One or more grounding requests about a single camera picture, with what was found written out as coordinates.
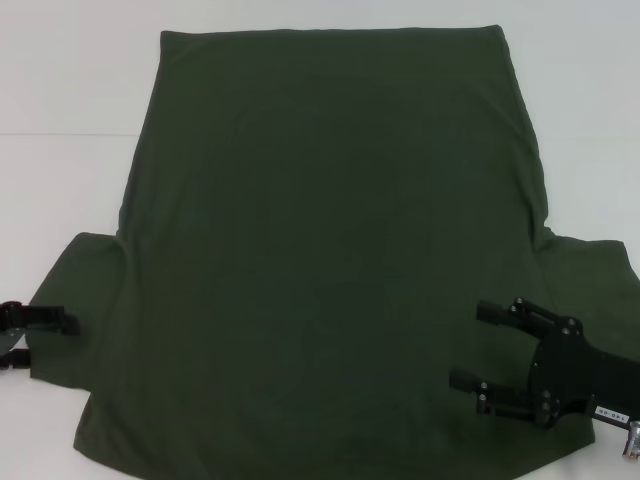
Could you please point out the dark green t-shirt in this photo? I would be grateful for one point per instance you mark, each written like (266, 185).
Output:
(325, 200)

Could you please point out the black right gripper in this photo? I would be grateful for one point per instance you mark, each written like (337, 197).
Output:
(570, 380)

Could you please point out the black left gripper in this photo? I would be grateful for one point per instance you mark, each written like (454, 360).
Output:
(9, 340)

